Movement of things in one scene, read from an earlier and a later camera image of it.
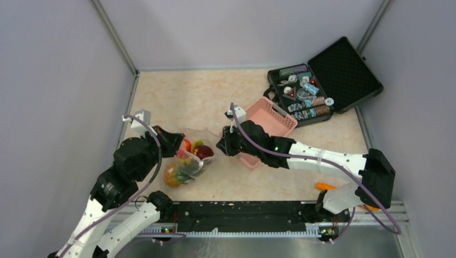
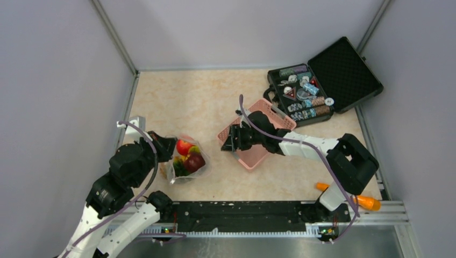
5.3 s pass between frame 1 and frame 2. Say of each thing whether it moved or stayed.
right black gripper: moved
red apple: stayed
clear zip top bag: moved
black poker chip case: stayed
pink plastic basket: stayed
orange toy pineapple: moved
